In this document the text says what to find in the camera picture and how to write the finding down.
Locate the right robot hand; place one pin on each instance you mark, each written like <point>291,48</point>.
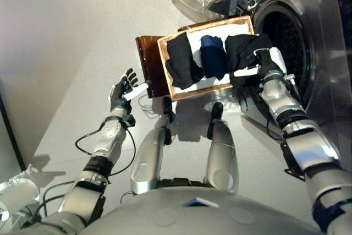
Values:
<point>270,61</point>

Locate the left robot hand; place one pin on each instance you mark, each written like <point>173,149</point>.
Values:
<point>119,94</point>

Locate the dark charcoal garment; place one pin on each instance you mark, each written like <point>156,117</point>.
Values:
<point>242,50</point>

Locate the navy blue garment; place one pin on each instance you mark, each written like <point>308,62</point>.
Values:
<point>214,59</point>

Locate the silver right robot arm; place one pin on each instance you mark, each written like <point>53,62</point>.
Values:
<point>302,141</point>

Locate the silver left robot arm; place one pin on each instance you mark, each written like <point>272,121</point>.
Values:
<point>107,136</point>

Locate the grey front-loading washing machine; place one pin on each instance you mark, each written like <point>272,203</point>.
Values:
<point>324,53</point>

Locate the amber acrylic stool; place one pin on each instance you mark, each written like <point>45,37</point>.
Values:
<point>149,64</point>

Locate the black left robot foot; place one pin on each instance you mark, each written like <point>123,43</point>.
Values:
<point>167,107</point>

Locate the black robot foot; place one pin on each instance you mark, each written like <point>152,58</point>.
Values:
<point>167,107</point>
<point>217,109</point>

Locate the silver left robot leg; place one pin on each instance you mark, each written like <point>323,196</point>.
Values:
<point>149,158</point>

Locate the silver robot leg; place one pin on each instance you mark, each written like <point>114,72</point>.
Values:
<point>149,158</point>
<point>222,152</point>

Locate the black folded garment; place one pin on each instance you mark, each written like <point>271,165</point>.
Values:
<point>181,61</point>

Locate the black right robot foot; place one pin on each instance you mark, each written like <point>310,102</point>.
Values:
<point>217,109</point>

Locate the woven wicker basket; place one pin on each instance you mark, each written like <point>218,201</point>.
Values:
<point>192,93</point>

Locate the silver right robot leg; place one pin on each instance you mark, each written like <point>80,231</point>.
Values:
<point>222,152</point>

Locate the grey robot torso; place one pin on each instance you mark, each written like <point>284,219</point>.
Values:
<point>192,218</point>

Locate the white cylindrical device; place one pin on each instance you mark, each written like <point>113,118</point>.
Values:
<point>16,196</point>

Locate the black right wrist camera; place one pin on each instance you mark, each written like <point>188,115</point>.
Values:
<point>290,79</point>

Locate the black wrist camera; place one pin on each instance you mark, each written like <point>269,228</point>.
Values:
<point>128,121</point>
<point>290,79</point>

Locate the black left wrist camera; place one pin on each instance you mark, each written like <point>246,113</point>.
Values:
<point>128,121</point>

